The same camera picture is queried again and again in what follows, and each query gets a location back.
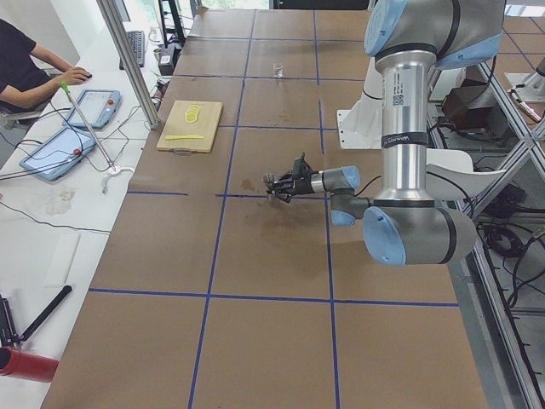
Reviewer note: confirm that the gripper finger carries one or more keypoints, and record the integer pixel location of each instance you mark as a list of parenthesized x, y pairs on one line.
[(282, 193), (285, 179)]

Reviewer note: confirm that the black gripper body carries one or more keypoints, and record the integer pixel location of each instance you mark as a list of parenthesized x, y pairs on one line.
[(301, 185)]

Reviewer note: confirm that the steel double jigger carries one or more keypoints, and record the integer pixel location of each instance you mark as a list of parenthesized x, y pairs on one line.
[(269, 179)]

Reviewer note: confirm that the clear glass cup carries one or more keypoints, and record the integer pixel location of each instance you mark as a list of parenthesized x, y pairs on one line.
[(278, 70)]

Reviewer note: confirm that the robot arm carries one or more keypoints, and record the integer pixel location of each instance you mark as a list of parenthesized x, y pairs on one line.
[(403, 225)]

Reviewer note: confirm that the wooden cutting board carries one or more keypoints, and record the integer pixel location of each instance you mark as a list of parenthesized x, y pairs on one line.
[(206, 125)]

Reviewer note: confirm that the yellow plastic knife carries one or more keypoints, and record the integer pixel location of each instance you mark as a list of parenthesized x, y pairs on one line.
[(184, 137)]

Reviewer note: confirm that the lemon slices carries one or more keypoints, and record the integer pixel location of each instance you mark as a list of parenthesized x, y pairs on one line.
[(191, 114)]

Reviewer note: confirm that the brown box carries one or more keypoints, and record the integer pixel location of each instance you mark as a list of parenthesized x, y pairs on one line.
[(474, 108)]

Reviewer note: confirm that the far teach pendant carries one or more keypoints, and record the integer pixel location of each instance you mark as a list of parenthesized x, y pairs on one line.
[(98, 106)]

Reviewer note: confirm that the teach pendant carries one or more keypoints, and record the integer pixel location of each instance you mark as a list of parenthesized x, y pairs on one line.
[(98, 106), (59, 154)]

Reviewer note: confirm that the black keyboard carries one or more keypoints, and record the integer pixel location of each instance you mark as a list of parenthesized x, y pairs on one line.
[(137, 43)]

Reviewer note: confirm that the crumpled white tissue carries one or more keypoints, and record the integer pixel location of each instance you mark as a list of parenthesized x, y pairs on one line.
[(58, 200)]

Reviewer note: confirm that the near teach pendant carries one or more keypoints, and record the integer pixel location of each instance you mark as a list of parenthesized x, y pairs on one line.
[(59, 154)]

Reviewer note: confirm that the metal rod green tip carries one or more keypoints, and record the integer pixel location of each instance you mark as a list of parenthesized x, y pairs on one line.
[(111, 165)]

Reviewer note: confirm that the seated person black shirt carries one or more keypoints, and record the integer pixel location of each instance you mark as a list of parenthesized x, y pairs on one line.
[(24, 86)]

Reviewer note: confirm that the red bottle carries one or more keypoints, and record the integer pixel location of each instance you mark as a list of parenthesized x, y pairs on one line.
[(21, 364)]

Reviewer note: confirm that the aluminium frame post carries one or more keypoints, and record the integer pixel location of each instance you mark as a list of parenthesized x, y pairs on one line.
[(115, 26)]

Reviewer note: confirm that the black tool with handle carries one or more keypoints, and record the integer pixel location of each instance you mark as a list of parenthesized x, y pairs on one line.
[(9, 335)]

